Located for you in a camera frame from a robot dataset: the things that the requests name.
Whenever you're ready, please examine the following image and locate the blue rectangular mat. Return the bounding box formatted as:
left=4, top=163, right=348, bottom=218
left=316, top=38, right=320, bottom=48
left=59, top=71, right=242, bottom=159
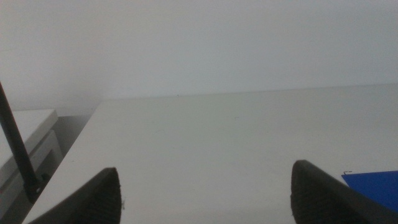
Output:
left=341, top=170, right=398, bottom=214

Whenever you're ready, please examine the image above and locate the white side cabinet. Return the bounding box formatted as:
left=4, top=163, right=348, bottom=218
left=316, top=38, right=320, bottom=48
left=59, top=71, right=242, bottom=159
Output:
left=0, top=108, right=64, bottom=218

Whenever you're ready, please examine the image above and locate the black metal stand rod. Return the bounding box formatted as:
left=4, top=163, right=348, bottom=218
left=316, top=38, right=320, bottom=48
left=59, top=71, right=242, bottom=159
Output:
left=0, top=81, right=51, bottom=205

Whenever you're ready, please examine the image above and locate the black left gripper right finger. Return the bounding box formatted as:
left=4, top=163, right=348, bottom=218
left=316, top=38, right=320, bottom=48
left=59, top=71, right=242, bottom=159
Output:
left=290, top=159, right=398, bottom=224

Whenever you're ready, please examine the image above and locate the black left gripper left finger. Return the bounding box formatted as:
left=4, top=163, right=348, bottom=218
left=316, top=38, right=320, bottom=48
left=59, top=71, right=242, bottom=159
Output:
left=27, top=167, right=123, bottom=224

